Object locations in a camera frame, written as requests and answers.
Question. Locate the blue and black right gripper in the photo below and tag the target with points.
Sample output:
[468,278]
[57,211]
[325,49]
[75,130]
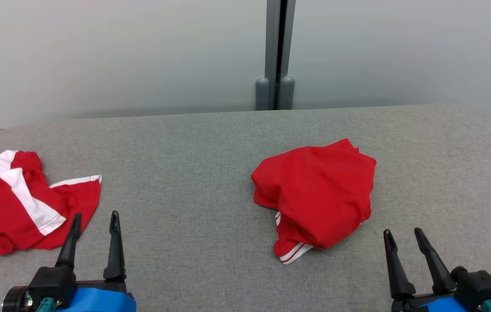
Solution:
[436,303]

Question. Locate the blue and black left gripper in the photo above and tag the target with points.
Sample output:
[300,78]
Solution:
[98,301]

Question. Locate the red shirt with white collar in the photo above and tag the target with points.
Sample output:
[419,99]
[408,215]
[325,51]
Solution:
[319,195]

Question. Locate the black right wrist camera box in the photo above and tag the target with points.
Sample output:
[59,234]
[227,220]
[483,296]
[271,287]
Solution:
[481,288]

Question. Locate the grey cylindrical post foot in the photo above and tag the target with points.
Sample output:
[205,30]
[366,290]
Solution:
[287,93]
[262,93]

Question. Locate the grey partition post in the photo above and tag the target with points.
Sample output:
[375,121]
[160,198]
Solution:
[271,34]

